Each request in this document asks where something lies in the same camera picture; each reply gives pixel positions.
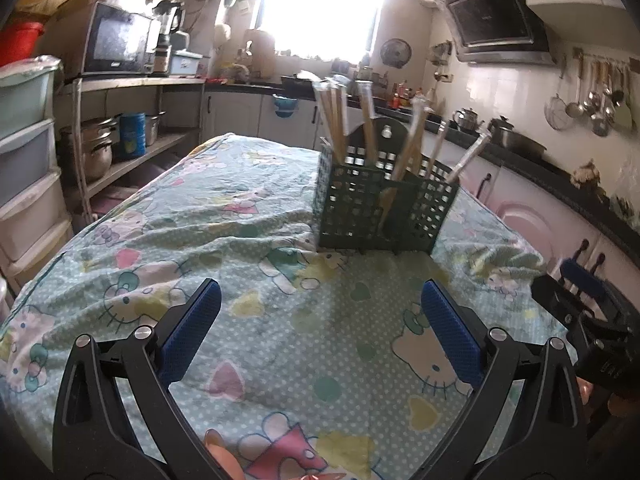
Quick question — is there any metal shelf rack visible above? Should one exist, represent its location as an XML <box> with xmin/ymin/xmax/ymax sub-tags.
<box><xmin>62</xmin><ymin>76</ymin><xmax>208</xmax><ymax>221</ymax></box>

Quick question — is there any small cluster of hanging tools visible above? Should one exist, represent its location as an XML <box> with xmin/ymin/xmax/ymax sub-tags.
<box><xmin>430</xmin><ymin>40</ymin><xmax>453</xmax><ymax>81</ymax></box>

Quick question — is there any blue canister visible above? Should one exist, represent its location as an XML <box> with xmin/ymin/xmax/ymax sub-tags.
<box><xmin>119</xmin><ymin>112</ymin><xmax>147</xmax><ymax>158</ymax></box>

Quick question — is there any cartoon printed bed sheet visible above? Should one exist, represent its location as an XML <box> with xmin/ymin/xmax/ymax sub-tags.
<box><xmin>0</xmin><ymin>132</ymin><xmax>551</xmax><ymax>480</ymax></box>

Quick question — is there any small steel pot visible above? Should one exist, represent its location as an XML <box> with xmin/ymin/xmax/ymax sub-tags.
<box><xmin>144</xmin><ymin>111</ymin><xmax>167</xmax><ymax>146</ymax></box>

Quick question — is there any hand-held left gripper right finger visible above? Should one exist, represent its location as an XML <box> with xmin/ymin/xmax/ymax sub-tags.
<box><xmin>420</xmin><ymin>280</ymin><xmax>588</xmax><ymax>480</ymax></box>

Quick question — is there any dark round wall fan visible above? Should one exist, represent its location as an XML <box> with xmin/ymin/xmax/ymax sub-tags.
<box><xmin>380</xmin><ymin>38</ymin><xmax>412</xmax><ymax>67</ymax></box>

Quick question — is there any group of condiment bottles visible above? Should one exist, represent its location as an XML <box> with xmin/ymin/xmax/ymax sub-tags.
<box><xmin>390</xmin><ymin>80</ymin><xmax>426</xmax><ymax>111</ymax></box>

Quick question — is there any person's right hand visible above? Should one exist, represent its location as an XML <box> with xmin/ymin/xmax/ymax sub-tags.
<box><xmin>575</xmin><ymin>376</ymin><xmax>640</xmax><ymax>416</ymax></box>

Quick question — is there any dried leaf bundle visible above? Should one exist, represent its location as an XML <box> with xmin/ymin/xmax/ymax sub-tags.
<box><xmin>570</xmin><ymin>160</ymin><xmax>608</xmax><ymax>196</ymax></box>

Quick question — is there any dark lidded pot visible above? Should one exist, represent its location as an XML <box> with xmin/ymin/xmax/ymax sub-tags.
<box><xmin>487</xmin><ymin>116</ymin><xmax>516</xmax><ymax>138</ymax></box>

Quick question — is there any black microwave oven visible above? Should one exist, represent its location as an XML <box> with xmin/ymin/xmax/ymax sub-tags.
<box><xmin>82</xmin><ymin>1</ymin><xmax>161</xmax><ymax>77</ymax></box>

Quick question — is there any wide steel pan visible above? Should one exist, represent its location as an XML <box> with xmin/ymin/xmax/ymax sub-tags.
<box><xmin>495</xmin><ymin>129</ymin><xmax>547</xmax><ymax>155</ymax></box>

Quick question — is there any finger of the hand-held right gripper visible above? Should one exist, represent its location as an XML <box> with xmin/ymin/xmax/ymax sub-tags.
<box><xmin>531</xmin><ymin>275</ymin><xmax>582</xmax><ymax>334</ymax></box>
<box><xmin>559</xmin><ymin>257</ymin><xmax>609</xmax><ymax>304</ymax></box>

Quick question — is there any black range hood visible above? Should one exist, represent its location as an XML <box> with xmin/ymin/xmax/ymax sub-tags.
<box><xmin>420</xmin><ymin>0</ymin><xmax>558</xmax><ymax>67</ymax></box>

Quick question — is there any wire skimmer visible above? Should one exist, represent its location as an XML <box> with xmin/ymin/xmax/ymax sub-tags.
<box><xmin>545</xmin><ymin>92</ymin><xmax>573</xmax><ymax>131</ymax></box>

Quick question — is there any blue plastic bag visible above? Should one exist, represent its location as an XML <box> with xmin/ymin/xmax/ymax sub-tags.
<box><xmin>272</xmin><ymin>94</ymin><xmax>299</xmax><ymax>117</ymax></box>

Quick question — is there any dark green plastic utensil basket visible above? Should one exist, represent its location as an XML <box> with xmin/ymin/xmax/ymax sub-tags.
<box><xmin>312</xmin><ymin>116</ymin><xmax>461</xmax><ymax>256</ymax></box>

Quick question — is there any row of hanging kitchen utensils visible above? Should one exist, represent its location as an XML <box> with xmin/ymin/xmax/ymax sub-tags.
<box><xmin>572</xmin><ymin>47</ymin><xmax>636</xmax><ymax>138</ymax></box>

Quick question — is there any bunch of chopsticks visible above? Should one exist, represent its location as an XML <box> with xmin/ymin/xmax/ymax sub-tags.
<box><xmin>312</xmin><ymin>77</ymin><xmax>493</xmax><ymax>221</ymax></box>

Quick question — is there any beige cutting board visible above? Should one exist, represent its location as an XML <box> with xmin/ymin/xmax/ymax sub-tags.
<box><xmin>245</xmin><ymin>30</ymin><xmax>277</xmax><ymax>76</ymax></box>

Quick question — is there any pastel plastic drawer unit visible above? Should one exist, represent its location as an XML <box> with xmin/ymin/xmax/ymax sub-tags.
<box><xmin>0</xmin><ymin>57</ymin><xmax>76</xmax><ymax>286</ymax></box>

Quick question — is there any steel kettle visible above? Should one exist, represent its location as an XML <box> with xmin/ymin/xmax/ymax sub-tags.
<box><xmin>452</xmin><ymin>107</ymin><xmax>485</xmax><ymax>132</ymax></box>

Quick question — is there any large steel pot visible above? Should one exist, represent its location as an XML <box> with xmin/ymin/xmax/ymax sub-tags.
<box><xmin>60</xmin><ymin>116</ymin><xmax>121</xmax><ymax>183</ymax></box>

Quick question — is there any countertop blender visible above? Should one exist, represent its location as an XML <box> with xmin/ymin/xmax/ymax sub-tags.
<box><xmin>152</xmin><ymin>1</ymin><xmax>183</xmax><ymax>77</ymax></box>

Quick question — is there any red plastic bucket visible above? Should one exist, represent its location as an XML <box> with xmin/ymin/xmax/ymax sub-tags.
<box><xmin>0</xmin><ymin>21</ymin><xmax>46</xmax><ymax>68</ymax></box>

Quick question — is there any kitchen window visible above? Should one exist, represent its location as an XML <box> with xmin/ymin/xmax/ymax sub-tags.
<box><xmin>252</xmin><ymin>0</ymin><xmax>388</xmax><ymax>61</ymax></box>

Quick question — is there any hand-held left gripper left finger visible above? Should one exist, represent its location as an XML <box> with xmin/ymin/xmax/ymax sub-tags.
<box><xmin>51</xmin><ymin>277</ymin><xmax>223</xmax><ymax>480</ymax></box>

